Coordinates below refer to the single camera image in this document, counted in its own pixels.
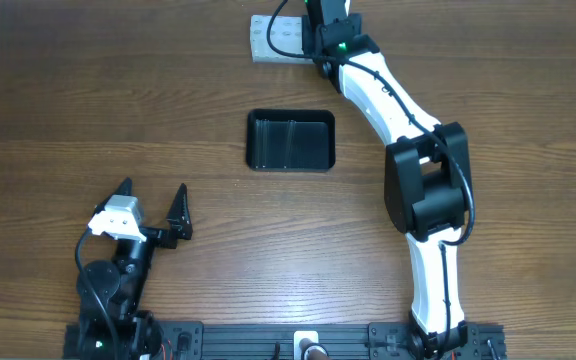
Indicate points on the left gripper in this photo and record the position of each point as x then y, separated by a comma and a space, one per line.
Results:
163, 237

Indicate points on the clear test tube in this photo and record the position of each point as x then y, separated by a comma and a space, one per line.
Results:
289, 145
263, 145

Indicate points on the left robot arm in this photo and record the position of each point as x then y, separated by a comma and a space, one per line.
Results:
118, 285

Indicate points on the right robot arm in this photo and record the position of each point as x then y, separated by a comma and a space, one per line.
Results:
388, 100

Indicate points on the black tray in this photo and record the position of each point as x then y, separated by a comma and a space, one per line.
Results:
313, 145

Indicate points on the white test tube rack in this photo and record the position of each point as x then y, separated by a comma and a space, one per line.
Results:
278, 45

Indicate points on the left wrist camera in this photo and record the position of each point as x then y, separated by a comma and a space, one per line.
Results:
115, 217

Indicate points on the mounting rail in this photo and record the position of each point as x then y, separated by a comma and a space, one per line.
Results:
248, 342

